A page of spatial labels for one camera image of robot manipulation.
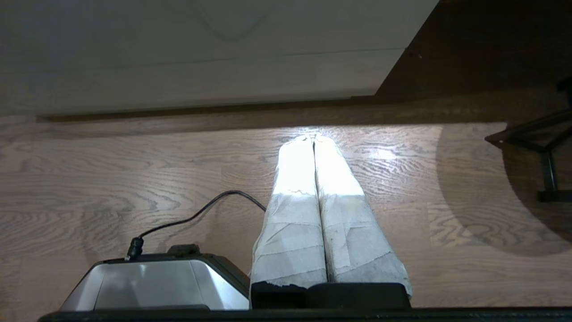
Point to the white glossy cabinet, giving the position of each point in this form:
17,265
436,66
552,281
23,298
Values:
178,53

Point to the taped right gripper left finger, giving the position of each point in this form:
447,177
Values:
290,223

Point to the silver black robot base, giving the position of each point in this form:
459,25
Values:
152,284

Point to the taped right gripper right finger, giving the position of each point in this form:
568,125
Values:
353,232

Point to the black metal stand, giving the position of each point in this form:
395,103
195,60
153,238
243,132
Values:
548,170

